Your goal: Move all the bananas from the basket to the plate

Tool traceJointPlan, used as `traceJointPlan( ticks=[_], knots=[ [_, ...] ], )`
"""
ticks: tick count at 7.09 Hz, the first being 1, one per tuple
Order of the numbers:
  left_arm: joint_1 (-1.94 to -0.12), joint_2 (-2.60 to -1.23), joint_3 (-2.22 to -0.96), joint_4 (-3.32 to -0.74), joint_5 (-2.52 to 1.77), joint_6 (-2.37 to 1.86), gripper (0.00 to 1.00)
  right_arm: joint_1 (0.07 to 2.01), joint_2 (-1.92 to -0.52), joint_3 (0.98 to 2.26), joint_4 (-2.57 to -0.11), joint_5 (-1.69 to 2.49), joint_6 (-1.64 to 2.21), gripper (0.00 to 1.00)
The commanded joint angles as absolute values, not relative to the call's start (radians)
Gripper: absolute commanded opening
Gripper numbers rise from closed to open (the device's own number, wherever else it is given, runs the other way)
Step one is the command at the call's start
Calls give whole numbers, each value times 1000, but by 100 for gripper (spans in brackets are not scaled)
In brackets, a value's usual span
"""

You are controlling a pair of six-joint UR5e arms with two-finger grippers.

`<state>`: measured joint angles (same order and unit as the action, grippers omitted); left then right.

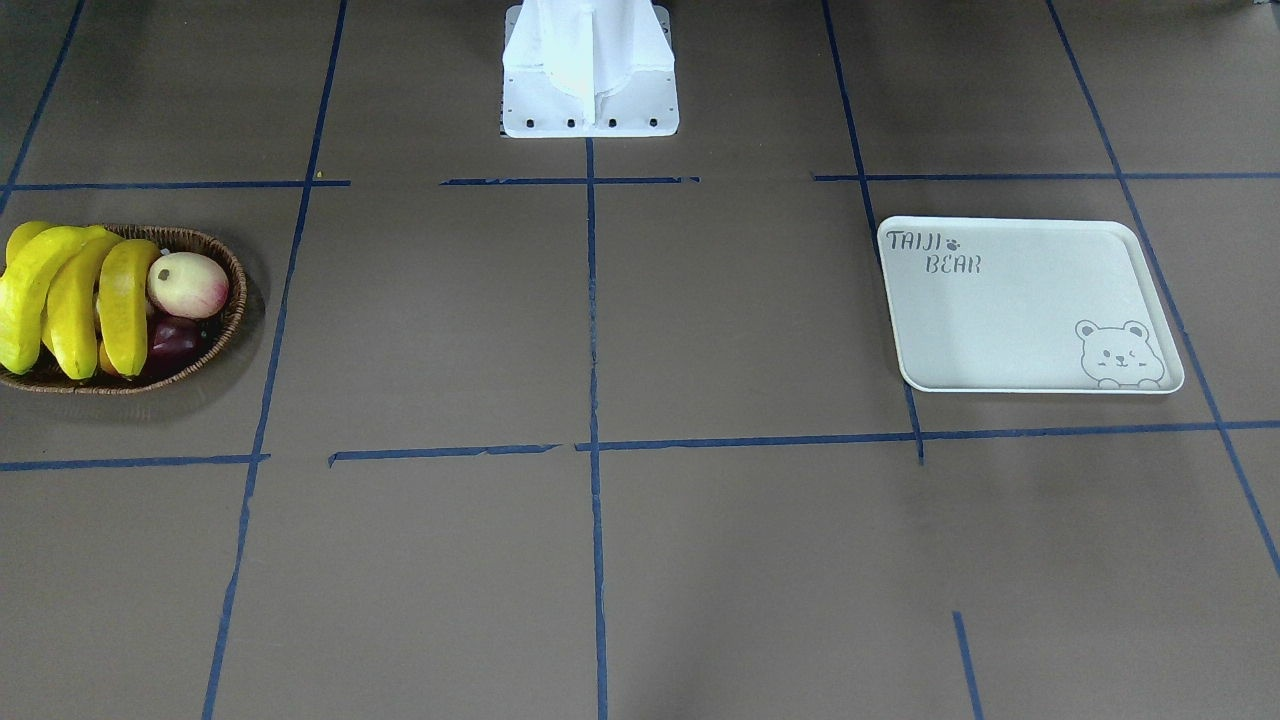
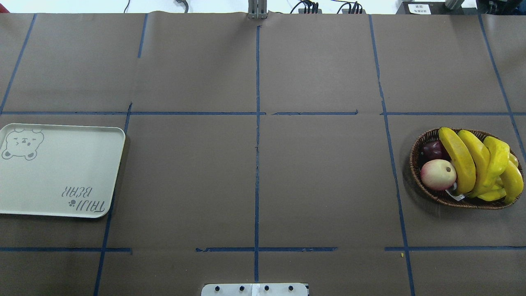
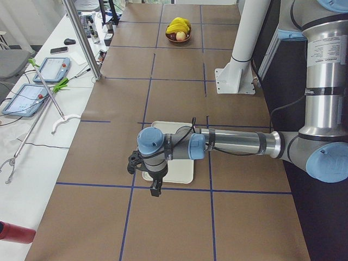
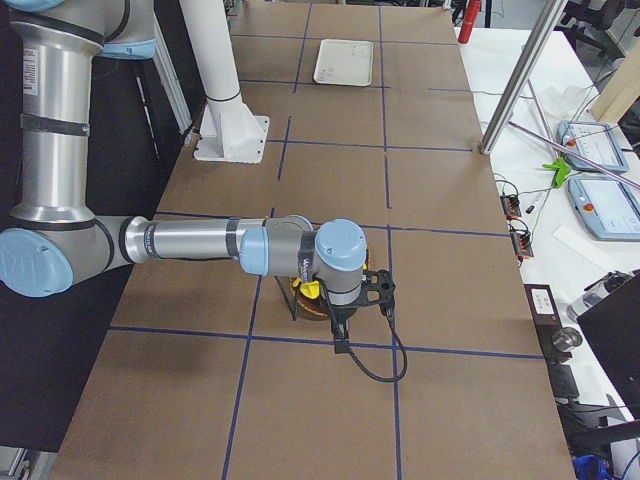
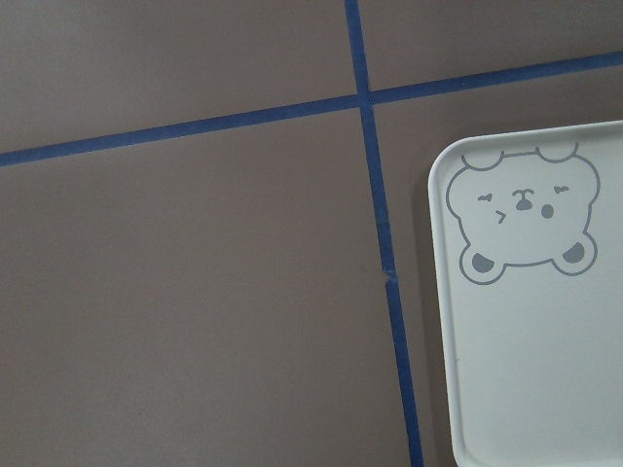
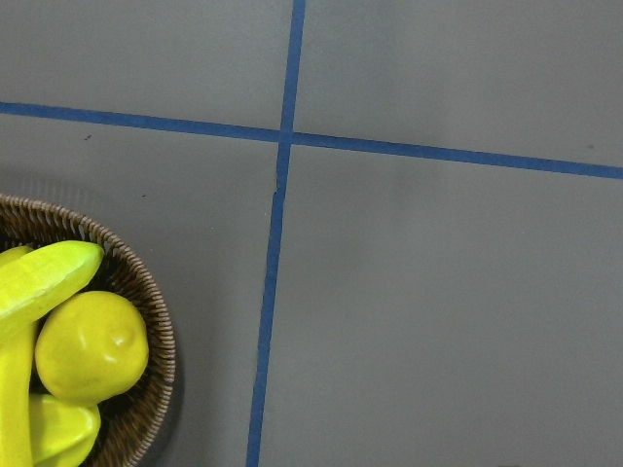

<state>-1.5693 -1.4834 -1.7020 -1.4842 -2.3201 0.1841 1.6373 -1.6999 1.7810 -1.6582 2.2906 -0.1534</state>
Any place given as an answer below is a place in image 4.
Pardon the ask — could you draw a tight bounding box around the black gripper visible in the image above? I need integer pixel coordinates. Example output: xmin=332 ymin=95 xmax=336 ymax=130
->
xmin=330 ymin=304 xmax=356 ymax=321

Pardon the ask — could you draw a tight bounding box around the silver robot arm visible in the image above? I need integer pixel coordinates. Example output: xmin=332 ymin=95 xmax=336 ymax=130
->
xmin=1 ymin=1 xmax=375 ymax=317

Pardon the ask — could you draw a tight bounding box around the woven wicker basket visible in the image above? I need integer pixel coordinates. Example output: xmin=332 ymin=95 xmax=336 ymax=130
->
xmin=277 ymin=249 xmax=374 ymax=321

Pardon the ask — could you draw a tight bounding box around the yellow starfruit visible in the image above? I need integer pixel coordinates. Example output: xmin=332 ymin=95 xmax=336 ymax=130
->
xmin=291 ymin=277 xmax=321 ymax=300

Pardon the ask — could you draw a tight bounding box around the lower orange connector block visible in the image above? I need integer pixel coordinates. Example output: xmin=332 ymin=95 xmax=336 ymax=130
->
xmin=510 ymin=230 xmax=534 ymax=261

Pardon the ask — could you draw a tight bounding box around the orange connector block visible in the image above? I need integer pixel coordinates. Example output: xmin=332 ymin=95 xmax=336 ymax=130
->
xmin=510 ymin=230 xmax=534 ymax=261
xmin=500 ymin=194 xmax=521 ymax=220

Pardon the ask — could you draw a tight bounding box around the upper orange connector block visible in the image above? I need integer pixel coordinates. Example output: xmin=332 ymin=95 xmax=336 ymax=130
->
xmin=500 ymin=194 xmax=521 ymax=220

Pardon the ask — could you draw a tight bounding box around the black device with label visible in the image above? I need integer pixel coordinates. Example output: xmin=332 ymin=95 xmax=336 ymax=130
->
xmin=524 ymin=284 xmax=561 ymax=326

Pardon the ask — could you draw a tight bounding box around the white rectangular bear tray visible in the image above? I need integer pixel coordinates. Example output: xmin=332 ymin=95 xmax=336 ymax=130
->
xmin=313 ymin=39 xmax=374 ymax=87

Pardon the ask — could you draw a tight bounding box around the thin metal rod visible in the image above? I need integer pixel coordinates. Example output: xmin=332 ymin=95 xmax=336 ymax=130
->
xmin=507 ymin=120 xmax=640 ymax=191

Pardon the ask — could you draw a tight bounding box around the green plastic clamp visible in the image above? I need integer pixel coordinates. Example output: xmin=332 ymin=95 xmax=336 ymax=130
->
xmin=542 ymin=157 xmax=572 ymax=189

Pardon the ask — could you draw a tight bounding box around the black monitor corner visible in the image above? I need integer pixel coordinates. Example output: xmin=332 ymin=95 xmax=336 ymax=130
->
xmin=578 ymin=272 xmax=639 ymax=418

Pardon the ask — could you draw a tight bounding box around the lower teach pendant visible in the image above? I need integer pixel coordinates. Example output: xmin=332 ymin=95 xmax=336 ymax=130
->
xmin=567 ymin=175 xmax=639 ymax=242

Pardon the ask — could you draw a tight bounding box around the teach pendant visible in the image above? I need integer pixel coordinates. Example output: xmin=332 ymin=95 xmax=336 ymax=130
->
xmin=557 ymin=120 xmax=629 ymax=174
xmin=567 ymin=175 xmax=639 ymax=242

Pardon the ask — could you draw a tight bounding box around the upper teach pendant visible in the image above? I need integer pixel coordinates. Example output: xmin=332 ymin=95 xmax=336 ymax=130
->
xmin=557 ymin=120 xmax=629 ymax=174

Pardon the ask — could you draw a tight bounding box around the red fire extinguisher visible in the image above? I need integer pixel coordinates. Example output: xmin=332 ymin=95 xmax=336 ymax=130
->
xmin=457 ymin=0 xmax=482 ymax=44

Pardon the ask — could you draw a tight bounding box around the black camera cable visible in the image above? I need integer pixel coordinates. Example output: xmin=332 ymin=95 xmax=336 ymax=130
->
xmin=324 ymin=282 xmax=407 ymax=384

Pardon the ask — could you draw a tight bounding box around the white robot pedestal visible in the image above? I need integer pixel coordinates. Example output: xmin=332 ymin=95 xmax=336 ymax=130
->
xmin=180 ymin=0 xmax=270 ymax=164

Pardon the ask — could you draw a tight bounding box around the aluminium frame post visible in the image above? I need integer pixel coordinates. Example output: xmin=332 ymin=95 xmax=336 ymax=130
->
xmin=479 ymin=0 xmax=567 ymax=155

